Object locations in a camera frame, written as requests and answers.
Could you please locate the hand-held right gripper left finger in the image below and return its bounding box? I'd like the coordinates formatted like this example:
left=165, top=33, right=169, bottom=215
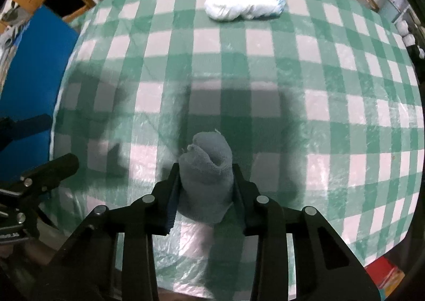
left=50, top=163, right=181, bottom=301

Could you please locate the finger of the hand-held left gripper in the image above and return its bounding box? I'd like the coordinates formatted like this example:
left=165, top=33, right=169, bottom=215
left=0, top=114, right=53, bottom=153
left=0, top=153, right=79, bottom=203

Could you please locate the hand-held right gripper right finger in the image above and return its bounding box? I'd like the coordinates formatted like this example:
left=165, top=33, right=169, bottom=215
left=231, top=163, right=381, bottom=301

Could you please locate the blue-sided cardboard box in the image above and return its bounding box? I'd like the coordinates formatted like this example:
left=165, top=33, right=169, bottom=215
left=0, top=0, right=80, bottom=185

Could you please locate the grey cloth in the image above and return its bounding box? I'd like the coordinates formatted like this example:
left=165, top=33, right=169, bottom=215
left=177, top=131, right=233, bottom=225

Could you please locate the green checked tablecloth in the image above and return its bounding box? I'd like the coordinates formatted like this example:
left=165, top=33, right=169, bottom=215
left=50, top=0, right=424, bottom=300

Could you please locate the red orange box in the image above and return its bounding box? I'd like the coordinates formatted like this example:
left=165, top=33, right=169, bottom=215
left=363, top=256, right=406, bottom=291

